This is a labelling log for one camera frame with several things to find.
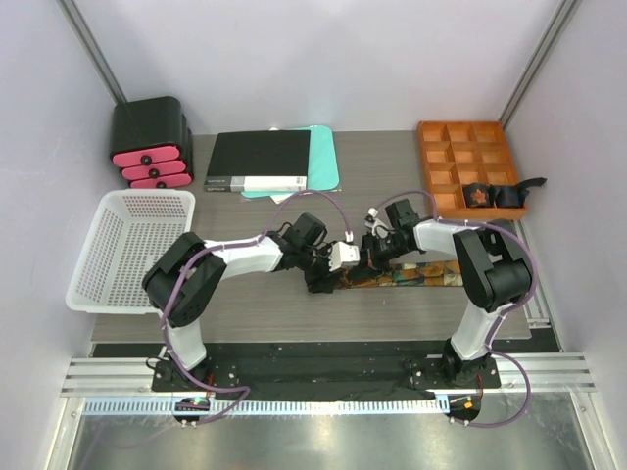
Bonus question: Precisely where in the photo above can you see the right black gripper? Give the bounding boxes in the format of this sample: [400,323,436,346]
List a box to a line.
[350,231,411,282]

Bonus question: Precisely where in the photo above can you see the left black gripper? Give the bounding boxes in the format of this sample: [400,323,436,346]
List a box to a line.
[296,241,342,293]

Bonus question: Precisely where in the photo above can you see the floral patterned necktie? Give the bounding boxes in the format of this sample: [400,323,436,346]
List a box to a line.
[336,260,463,289]

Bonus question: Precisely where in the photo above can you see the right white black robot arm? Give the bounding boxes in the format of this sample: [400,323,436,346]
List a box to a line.
[347,199,537,387]

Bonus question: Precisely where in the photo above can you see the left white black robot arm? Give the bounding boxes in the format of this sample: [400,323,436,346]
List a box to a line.
[141,213,359,391]

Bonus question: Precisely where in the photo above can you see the rolled tie orange leaf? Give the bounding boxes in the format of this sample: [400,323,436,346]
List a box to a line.
[462,182,493,209]

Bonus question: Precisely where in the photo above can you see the black notebook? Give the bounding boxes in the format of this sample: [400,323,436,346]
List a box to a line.
[204,130,311,192]

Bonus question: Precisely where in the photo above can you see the orange compartment tray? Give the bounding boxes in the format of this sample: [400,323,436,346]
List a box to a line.
[416,121,527,221]

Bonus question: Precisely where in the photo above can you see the rolled dark blue tie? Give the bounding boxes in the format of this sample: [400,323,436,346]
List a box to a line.
[489,177,547,209]

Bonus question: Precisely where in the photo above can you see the white perforated plastic basket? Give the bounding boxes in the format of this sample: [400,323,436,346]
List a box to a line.
[66,189,196,315]

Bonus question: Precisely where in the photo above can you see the black pink drawer organizer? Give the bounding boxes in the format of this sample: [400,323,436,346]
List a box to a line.
[109,96,194,189]

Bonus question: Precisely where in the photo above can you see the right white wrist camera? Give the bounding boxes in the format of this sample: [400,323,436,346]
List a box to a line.
[364,208,389,238]

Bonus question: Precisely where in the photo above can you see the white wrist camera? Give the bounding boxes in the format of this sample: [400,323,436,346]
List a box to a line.
[364,208,389,238]
[328,241,361,272]

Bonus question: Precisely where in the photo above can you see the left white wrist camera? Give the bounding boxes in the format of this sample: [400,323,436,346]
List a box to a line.
[328,241,361,272]

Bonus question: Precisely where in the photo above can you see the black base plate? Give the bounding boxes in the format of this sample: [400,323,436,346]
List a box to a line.
[151,342,501,400]

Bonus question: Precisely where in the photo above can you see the white slotted cable duct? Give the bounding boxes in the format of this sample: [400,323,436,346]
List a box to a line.
[82,396,450,417]

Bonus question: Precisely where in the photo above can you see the aluminium rail frame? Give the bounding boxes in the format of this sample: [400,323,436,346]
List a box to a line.
[61,352,596,401]

